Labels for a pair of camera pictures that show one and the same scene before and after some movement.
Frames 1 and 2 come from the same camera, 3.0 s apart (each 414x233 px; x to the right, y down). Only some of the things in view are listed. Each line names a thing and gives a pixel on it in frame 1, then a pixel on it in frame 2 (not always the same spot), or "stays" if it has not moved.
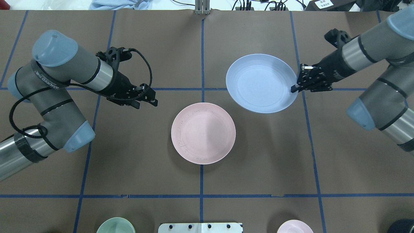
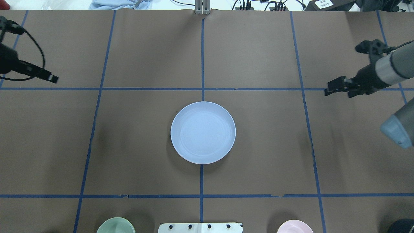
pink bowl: [296, 226] stays
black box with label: [330, 5] stays
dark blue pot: [402, 226] stays
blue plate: [261, 83] to [203, 133]
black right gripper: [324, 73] to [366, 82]
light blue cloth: [118, 5] stays
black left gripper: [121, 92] to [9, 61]
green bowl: [116, 225] stays
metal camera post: [202, 7] stays
